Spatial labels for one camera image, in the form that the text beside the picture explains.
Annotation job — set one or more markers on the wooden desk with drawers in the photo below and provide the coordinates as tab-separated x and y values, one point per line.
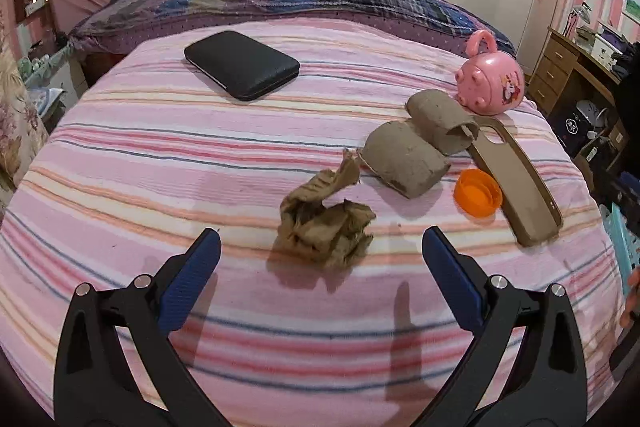
555	72

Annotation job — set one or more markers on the blue plastic basket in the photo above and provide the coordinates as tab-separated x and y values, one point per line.
620	237

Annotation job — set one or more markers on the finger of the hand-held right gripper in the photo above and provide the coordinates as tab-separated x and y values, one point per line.
615	189

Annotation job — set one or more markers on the black box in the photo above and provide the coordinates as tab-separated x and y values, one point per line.
570	127

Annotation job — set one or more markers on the white bedside cabinet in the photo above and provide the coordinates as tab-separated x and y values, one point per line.
65	77

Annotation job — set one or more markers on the black hard case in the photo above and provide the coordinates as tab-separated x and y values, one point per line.
240	64

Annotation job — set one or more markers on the crushed cardboard tube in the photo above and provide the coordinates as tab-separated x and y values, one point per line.
435	117
405	162

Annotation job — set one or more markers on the person's right hand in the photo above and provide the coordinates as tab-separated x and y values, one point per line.
632	302

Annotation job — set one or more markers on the orange bottle cap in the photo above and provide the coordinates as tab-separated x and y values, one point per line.
477	194

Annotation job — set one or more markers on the desk lamp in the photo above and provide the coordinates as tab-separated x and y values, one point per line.
580	17

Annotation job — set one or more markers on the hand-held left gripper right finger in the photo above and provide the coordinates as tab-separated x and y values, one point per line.
452	277

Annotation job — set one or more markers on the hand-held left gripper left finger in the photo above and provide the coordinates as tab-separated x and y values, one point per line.
192	277

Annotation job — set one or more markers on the floral curtain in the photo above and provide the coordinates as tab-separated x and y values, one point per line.
15	122

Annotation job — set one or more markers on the brown paper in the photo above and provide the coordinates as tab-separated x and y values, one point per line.
320	227

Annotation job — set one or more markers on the tan phone case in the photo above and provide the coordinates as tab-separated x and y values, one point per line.
525	197

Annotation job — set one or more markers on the pink piggy bank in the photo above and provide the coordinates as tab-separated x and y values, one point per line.
492	82

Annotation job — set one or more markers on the pink striped bedsheet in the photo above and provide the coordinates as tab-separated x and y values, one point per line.
150	167

